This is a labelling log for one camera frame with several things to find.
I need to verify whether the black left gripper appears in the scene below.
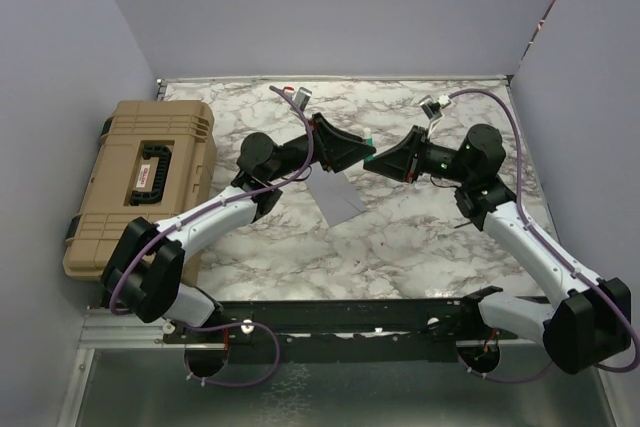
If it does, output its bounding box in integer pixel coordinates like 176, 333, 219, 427
267, 113, 376, 183

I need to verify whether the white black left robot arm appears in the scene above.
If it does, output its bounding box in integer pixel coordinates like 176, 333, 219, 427
101, 114, 376, 342

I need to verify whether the grey paper envelope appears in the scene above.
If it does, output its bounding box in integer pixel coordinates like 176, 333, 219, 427
305, 169, 366, 227

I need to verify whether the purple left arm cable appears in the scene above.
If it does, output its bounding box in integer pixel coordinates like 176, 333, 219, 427
108, 85, 317, 317

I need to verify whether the green white glue stick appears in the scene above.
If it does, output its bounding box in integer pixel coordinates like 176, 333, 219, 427
363, 128, 376, 163

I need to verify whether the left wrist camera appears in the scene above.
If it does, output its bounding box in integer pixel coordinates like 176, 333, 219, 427
293, 87, 312, 111

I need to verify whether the red handled screwdriver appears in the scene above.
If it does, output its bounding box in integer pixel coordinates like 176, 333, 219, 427
453, 221, 473, 229

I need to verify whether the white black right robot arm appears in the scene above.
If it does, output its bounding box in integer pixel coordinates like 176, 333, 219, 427
364, 124, 632, 374

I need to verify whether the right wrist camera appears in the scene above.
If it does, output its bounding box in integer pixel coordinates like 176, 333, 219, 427
419, 95, 451, 136

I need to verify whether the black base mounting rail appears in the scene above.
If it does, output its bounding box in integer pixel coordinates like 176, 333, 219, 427
163, 298, 491, 364

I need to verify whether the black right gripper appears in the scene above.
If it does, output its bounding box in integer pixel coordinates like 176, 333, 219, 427
365, 125, 473, 184

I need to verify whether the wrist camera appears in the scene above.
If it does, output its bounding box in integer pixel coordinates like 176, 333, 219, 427
293, 87, 312, 111
419, 95, 451, 136

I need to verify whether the tan plastic tool case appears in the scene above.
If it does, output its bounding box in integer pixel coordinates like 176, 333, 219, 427
63, 100, 217, 281

